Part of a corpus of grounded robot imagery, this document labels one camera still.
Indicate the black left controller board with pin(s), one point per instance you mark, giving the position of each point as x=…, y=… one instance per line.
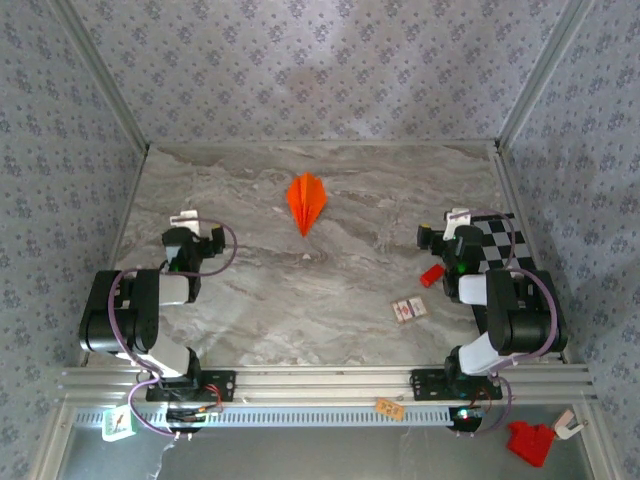
x=185, y=415

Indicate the black and grey checkerboard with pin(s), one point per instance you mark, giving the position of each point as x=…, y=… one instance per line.
x=495, y=250

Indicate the orange paper tag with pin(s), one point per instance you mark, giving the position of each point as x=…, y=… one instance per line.
x=390, y=409

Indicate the small printed card box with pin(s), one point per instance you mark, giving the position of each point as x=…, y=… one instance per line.
x=409, y=310

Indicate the black right controller board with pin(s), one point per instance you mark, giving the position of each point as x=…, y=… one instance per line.
x=465, y=416

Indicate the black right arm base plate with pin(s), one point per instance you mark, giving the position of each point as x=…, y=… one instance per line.
x=425, y=385

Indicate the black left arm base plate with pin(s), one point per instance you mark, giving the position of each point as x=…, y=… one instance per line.
x=222, y=385

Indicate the aluminium table side rail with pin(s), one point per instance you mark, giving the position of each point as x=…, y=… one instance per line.
x=510, y=185
x=124, y=220

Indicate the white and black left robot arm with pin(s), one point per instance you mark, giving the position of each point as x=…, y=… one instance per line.
x=172, y=290

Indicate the aluminium table back rail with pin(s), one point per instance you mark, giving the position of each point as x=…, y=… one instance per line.
x=325, y=144

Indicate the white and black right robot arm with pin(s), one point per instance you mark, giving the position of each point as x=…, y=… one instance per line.
x=480, y=355

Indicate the green and white cube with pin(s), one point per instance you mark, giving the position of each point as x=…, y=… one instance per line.
x=119, y=422

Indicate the red plastic part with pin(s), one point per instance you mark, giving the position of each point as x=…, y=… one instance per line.
x=530, y=442

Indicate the grey metal shelf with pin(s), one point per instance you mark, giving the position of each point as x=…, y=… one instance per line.
x=325, y=455

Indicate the white and pink clip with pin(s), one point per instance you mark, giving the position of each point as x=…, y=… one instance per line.
x=565, y=425

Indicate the small red block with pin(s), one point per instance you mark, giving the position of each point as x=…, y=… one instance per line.
x=432, y=276

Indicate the aluminium frame post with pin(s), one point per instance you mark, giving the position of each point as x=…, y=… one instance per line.
x=540, y=75
x=103, y=75

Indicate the aluminium frame leg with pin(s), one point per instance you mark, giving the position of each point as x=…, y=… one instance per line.
x=50, y=445
x=605, y=445

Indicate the black controller board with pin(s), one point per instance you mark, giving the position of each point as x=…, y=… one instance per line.
x=465, y=416
x=185, y=415

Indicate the orange paper sheet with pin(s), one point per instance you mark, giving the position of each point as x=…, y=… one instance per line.
x=306, y=200

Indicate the aluminium mounting rail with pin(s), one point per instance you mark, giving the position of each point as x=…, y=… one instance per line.
x=325, y=382

